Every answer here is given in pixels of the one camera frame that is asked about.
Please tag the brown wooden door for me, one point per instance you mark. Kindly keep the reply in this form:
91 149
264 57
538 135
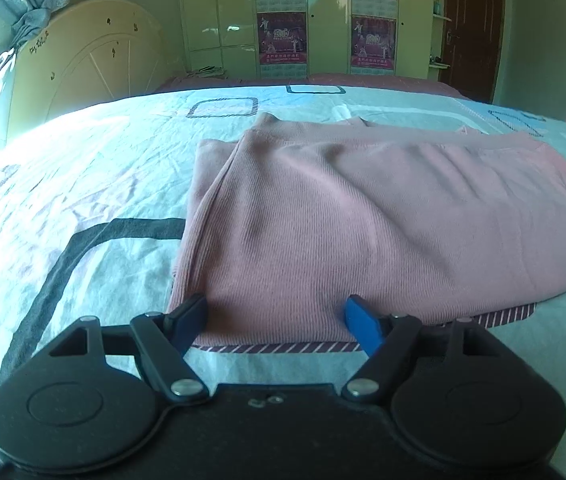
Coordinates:
473 30

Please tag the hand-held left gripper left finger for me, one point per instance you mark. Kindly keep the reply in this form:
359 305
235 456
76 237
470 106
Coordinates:
193 315

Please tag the cream wardrobe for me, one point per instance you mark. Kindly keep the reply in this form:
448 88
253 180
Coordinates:
323 20

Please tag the pink sweater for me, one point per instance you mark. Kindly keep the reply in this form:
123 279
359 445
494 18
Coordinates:
363 210

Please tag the cream round headboard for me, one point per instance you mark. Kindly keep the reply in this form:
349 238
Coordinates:
93 60

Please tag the corner shelf unit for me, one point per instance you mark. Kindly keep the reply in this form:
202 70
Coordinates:
442 17

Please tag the patterned bed sheet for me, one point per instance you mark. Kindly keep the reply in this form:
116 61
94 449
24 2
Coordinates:
88 170

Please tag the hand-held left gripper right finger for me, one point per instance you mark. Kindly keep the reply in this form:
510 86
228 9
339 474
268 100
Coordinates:
363 322

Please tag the small blue bottle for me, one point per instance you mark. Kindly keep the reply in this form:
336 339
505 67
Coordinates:
437 8

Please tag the stack of papers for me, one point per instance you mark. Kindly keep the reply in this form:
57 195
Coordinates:
205 71

